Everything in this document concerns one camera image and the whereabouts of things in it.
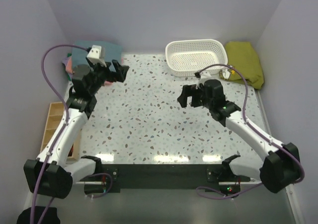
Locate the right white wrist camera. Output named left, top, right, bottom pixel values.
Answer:
left=196, top=72, right=213, bottom=89

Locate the white plastic basket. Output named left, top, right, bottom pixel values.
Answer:
left=165, top=39, right=228, bottom=77

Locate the wooden compartment tray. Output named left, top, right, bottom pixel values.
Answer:
left=40, top=102, right=81, bottom=164

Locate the blue t shirt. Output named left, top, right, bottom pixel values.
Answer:
left=71, top=40, right=122, bottom=69

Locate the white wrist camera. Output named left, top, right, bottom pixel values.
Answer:
left=86, top=45, right=106, bottom=66
left=196, top=72, right=213, bottom=89

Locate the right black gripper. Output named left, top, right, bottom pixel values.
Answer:
left=177, top=84, right=213, bottom=109

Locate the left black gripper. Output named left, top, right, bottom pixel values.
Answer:
left=88, top=60, right=128, bottom=95

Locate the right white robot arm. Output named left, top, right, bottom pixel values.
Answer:
left=177, top=78, right=304, bottom=193

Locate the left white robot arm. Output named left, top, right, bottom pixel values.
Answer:
left=23, top=60, right=129, bottom=199

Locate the olive green t shirt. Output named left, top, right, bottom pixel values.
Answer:
left=219, top=41, right=264, bottom=89

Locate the salmon folded t shirt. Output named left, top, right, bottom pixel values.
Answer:
left=66, top=59, right=74, bottom=76

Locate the lilac folded t shirt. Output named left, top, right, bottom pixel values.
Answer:
left=62, top=57, right=69, bottom=72

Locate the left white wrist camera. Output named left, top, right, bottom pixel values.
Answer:
left=86, top=45, right=106, bottom=66

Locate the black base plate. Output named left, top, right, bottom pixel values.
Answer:
left=102, top=164, right=250, bottom=193

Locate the black object bottom left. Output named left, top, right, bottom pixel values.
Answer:
left=16, top=206, right=61, bottom=224

